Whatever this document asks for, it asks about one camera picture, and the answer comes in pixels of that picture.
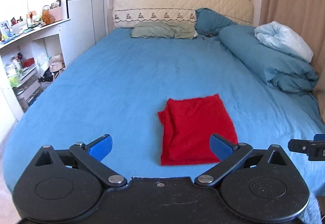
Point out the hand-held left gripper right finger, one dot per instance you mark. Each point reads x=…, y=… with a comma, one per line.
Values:
x=219, y=148

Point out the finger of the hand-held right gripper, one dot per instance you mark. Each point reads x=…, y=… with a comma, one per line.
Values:
x=297, y=145

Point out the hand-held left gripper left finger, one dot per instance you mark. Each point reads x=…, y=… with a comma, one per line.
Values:
x=101, y=148

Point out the red knit sweater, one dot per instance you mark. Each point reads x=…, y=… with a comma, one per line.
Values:
x=193, y=125

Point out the blue fluffy rug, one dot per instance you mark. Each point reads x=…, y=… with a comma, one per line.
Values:
x=313, y=208

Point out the bed with blue sheet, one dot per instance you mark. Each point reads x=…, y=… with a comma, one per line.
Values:
x=114, y=82

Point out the blue duvet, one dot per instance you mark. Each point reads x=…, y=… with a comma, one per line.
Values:
x=254, y=56

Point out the pale blue white blanket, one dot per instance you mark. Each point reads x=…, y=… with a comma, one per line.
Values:
x=284, y=38

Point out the small dark hair accessories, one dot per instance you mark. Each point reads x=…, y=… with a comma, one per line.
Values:
x=207, y=35

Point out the teal pillow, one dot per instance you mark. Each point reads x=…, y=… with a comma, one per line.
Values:
x=210, y=21

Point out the green pillow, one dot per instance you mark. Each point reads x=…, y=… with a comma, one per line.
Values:
x=157, y=30

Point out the white shelf unit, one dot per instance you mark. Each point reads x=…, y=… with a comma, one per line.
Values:
x=33, y=36

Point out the white grey wardrobe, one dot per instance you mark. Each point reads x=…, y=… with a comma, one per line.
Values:
x=83, y=11

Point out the orange teddy bear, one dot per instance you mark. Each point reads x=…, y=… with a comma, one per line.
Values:
x=47, y=17

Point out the pink storage box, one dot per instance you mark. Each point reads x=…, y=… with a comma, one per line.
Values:
x=56, y=14

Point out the cream quilted headboard cover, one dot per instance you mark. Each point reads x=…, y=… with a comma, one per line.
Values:
x=165, y=0

